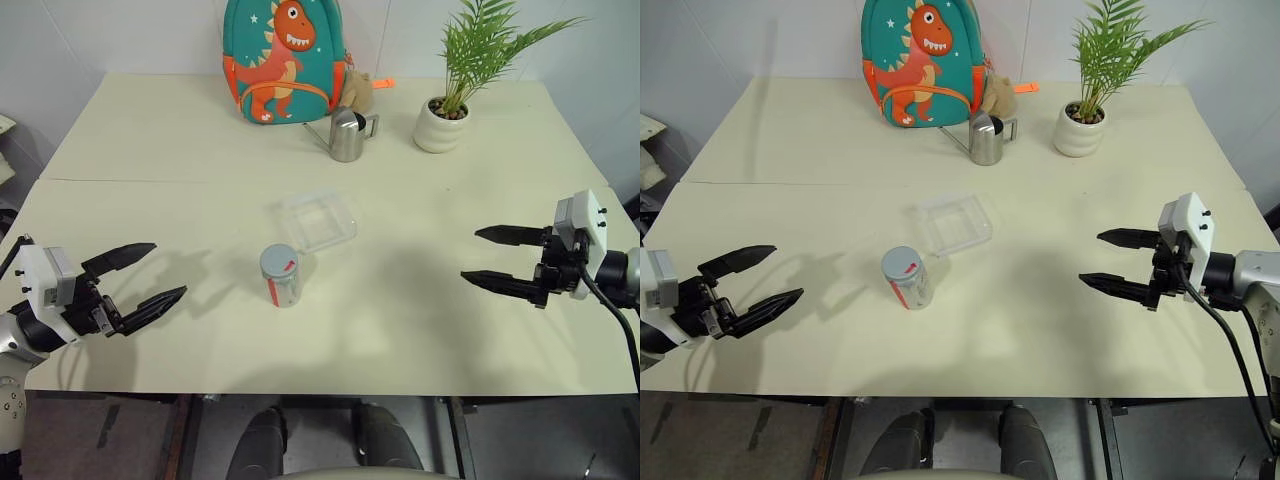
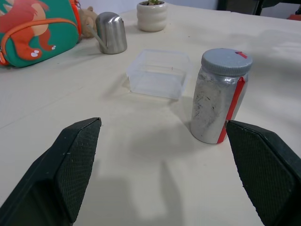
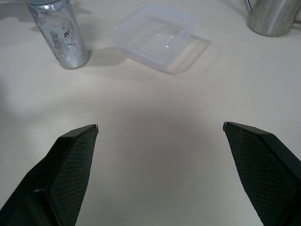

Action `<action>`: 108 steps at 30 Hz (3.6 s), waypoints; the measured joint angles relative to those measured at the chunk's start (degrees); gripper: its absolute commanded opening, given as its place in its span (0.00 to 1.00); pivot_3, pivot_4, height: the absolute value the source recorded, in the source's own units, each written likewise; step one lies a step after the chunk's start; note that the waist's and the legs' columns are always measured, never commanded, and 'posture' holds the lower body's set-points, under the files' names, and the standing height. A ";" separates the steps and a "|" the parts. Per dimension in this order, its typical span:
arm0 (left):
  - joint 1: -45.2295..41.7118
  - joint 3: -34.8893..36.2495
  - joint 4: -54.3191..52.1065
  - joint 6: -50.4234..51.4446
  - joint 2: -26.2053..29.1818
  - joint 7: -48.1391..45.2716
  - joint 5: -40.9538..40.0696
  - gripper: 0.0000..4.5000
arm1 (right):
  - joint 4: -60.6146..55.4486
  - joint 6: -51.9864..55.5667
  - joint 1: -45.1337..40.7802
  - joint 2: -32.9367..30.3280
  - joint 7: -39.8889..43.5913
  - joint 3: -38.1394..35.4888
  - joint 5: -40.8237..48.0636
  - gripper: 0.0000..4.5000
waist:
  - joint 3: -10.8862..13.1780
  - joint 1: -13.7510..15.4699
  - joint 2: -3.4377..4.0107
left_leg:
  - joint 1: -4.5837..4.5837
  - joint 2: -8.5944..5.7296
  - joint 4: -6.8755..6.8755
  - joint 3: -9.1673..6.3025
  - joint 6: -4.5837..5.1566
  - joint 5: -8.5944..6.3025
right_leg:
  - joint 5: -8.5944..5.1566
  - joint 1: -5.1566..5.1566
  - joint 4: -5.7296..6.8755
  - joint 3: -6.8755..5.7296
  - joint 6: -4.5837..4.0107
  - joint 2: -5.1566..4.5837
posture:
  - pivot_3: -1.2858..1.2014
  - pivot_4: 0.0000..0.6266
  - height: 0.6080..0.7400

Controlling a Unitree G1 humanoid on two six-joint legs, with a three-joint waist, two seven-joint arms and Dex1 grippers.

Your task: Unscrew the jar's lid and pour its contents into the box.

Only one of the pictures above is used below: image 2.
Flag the black furniture frame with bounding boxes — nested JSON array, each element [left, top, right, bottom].
[[216, 0, 301, 20]]

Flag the green potted plant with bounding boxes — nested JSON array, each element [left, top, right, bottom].
[[140, 0, 165, 6]]

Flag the white ribbed plant pot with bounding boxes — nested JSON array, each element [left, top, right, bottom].
[[136, 0, 169, 32]]

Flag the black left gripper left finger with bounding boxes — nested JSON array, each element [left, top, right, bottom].
[[0, 117, 102, 226]]

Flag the silver can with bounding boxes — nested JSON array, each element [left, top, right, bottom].
[[190, 65, 249, 145]]

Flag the clear plastic tray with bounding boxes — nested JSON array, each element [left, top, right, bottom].
[[126, 48, 194, 101]]

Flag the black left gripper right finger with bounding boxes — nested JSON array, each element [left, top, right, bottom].
[[225, 120, 301, 226]]

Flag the stainless steel watering can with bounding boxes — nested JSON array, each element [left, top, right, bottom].
[[86, 11, 128, 55]]

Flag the brown plush bear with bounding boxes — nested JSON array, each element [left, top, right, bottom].
[[77, 6, 99, 40]]

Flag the small white object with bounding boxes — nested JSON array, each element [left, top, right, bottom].
[[201, 48, 253, 77]]

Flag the teal dinosaur backpack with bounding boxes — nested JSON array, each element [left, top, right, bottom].
[[0, 0, 82, 69]]

